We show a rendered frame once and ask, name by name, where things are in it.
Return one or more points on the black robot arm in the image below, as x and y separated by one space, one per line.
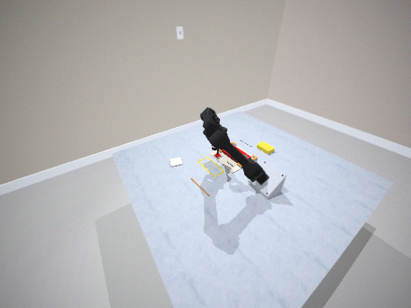
220 139

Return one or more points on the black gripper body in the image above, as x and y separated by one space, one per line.
212 131

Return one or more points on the yellow rectangular block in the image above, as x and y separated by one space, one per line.
265 147

